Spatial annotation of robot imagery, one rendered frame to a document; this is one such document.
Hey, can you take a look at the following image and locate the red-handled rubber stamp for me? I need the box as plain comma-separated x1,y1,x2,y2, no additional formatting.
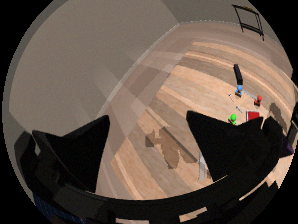
254,95,262,107

